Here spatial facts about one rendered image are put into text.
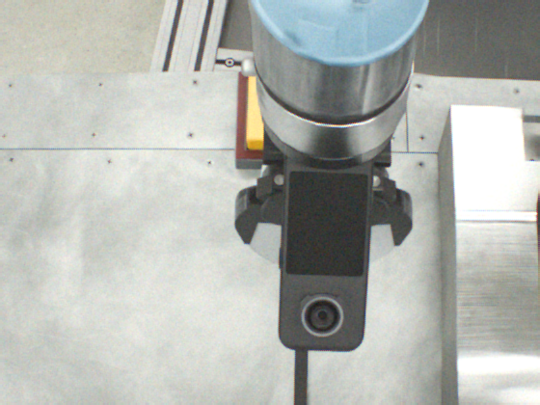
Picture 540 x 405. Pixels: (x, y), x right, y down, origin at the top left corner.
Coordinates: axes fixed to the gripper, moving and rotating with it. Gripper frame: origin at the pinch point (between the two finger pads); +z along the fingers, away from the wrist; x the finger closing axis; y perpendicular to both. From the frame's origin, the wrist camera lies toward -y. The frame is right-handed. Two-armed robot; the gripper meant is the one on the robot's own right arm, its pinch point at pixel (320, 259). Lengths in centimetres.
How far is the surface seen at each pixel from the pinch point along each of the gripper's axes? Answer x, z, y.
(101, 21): 35, 95, 72
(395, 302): -6.3, 15.0, 1.4
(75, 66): 38, 95, 64
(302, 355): 1.0, 14.6, -3.0
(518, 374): -14.5, 6.5, -6.6
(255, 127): 4.9, 11.4, 14.4
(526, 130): -16.6, 8.8, 13.6
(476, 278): -11.5, 6.5, 0.7
